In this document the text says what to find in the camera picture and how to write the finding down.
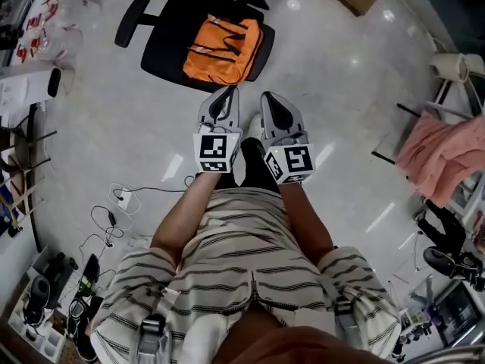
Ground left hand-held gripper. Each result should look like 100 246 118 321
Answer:
192 85 244 174

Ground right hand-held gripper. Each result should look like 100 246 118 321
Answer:
259 91 317 186

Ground orange safety vest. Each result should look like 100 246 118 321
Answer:
181 12 265 86

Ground black office chair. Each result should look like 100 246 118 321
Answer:
114 0 277 95

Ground person's right forearm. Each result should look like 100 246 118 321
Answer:
277 180 337 269

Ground person's left forearm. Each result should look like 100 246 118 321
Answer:
149 171 225 267

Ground person's right white shoe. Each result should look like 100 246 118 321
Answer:
247 112 265 140

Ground person's black trousers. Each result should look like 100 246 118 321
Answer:
214 136 282 196

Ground black clothes rack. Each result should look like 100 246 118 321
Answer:
370 102 426 184

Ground white power strip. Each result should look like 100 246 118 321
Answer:
108 182 142 215

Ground cream striped shirt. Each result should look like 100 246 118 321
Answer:
89 187 403 364

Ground white waste bin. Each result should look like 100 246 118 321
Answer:
47 66 77 99

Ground white metal shelf rack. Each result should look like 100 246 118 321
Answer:
423 51 485 242

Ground pink jacket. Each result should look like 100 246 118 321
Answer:
395 108 485 209

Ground black garment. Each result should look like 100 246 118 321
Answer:
415 198 468 259

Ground group of red-capped water jugs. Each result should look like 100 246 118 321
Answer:
14 0 104 70

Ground white water dispenser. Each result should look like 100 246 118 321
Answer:
0 61 53 108

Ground wooden stool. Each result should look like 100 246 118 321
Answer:
0 103 58 221

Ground black headset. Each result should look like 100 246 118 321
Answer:
21 274 53 326

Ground dark monitor screen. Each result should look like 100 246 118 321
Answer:
433 281 483 349

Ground white compartment shelf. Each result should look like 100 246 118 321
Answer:
6 246 71 364

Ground thin black cable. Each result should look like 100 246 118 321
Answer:
78 205 126 259

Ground grey harness strap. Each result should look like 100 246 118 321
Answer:
332 296 365 354
136 290 180 364

